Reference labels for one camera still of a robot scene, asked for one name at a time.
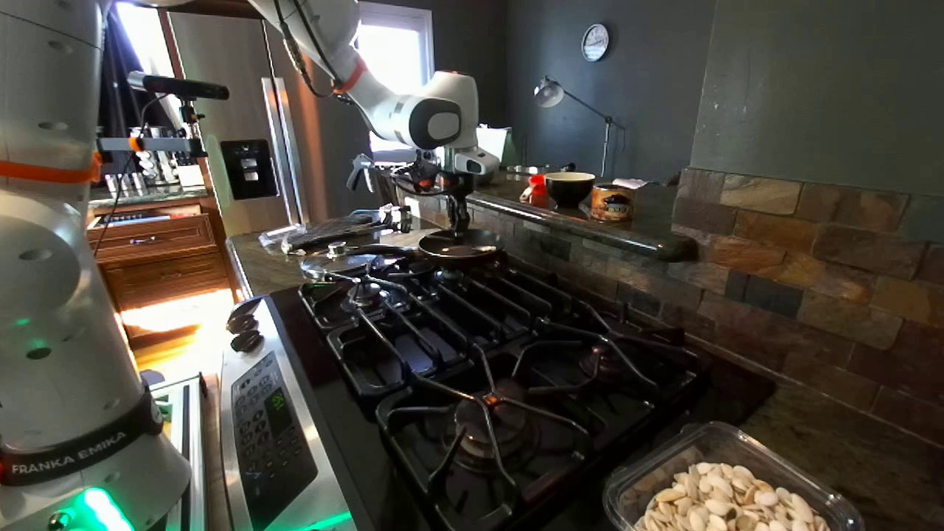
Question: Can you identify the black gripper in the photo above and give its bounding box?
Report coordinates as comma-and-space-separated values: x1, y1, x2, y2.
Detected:
416, 157, 484, 236

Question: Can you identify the black frying pan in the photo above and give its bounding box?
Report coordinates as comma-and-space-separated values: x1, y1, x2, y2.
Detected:
416, 226, 500, 264

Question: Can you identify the black and white bowl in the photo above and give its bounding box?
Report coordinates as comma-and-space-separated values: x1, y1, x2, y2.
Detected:
542, 167, 601, 211

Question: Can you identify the white box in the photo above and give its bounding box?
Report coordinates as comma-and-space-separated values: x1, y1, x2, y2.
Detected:
474, 120, 520, 167

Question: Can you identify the small amber jar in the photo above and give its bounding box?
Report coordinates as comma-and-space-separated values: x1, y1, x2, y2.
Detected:
586, 183, 638, 226

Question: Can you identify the black gas stove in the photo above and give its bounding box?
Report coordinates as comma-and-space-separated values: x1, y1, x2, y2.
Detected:
216, 233, 714, 531

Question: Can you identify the bright window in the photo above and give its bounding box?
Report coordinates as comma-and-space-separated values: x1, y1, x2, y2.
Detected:
351, 0, 437, 159

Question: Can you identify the silver desk lamp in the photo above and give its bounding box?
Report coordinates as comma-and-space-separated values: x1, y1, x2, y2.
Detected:
528, 74, 626, 183

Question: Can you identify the stainless steel fridge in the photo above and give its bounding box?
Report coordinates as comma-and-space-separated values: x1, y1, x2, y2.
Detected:
260, 69, 335, 226

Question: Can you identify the black stove knob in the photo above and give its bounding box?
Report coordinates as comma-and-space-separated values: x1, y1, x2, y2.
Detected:
228, 326, 264, 357
223, 294, 264, 332

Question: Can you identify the wooden drawer cabinet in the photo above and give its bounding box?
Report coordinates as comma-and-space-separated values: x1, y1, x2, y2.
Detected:
86, 192, 236, 297

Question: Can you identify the clear container of nuts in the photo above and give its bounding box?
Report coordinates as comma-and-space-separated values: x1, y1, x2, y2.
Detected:
598, 418, 868, 531

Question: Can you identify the red measuring cup silver handle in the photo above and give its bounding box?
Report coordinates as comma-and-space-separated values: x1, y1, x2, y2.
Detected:
517, 167, 554, 210

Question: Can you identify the orange strap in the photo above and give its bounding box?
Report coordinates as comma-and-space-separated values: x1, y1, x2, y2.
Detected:
328, 55, 372, 100

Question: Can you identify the black wall device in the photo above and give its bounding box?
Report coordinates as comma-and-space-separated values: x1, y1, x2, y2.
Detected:
217, 137, 278, 199

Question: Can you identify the round wall clock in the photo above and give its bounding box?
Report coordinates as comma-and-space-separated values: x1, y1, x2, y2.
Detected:
577, 19, 613, 65

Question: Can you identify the black camera bar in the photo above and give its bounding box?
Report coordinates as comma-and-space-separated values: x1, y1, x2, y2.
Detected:
126, 69, 232, 102

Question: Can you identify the camera stand clamp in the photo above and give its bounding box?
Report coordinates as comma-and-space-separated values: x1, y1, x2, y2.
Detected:
96, 96, 204, 164

